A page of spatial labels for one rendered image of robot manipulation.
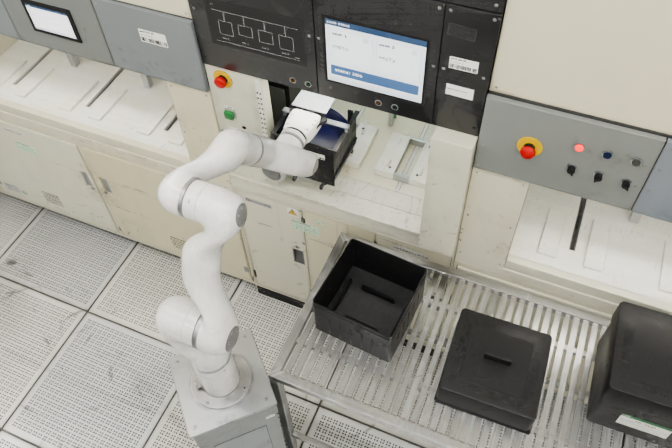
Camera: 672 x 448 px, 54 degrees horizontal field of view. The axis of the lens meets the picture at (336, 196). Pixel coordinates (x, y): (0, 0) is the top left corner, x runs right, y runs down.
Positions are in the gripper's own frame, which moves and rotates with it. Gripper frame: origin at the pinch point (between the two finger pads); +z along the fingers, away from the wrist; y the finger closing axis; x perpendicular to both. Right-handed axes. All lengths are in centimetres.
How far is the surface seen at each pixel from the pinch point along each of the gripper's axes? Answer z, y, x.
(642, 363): -39, 114, -24
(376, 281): -27, 33, -48
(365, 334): -53, 38, -37
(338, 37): -10.0, 13.6, 37.8
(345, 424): -52, 30, -125
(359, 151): 16.1, 9.3, -34.8
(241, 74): -9.2, -19.8, 14.2
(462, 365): -50, 69, -39
